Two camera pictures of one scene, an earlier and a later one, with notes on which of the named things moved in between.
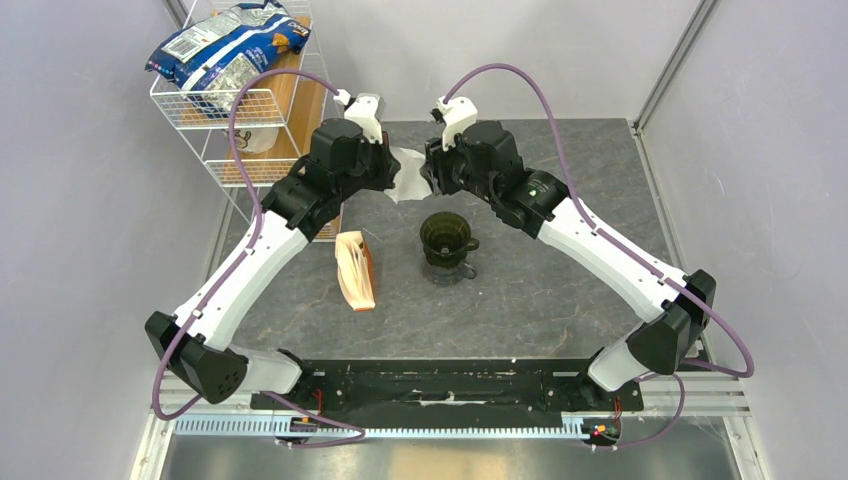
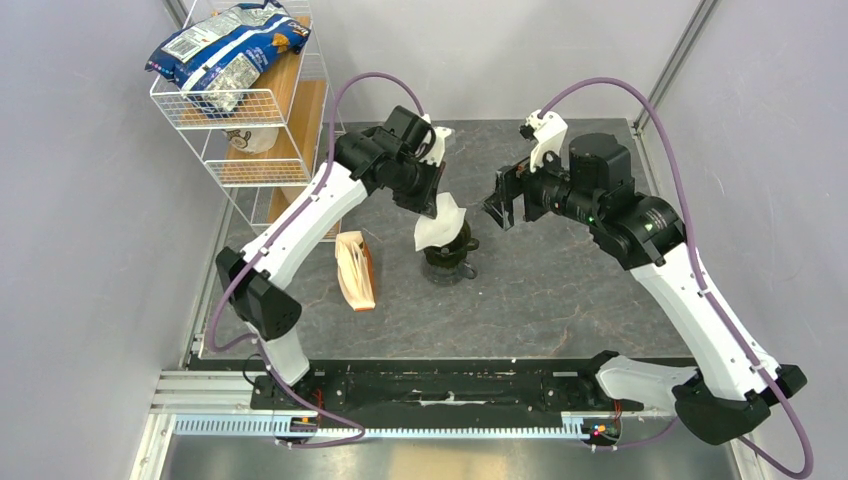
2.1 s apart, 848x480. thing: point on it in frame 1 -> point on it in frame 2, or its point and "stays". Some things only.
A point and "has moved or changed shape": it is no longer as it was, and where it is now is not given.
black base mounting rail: [447, 388] stays
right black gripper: [436, 163] -> [511, 181]
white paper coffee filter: [409, 182] has moved or changed shape
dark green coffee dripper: [446, 239] stays
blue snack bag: [213, 58] stays
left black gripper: [389, 165] -> [425, 203]
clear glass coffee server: [449, 276] stays
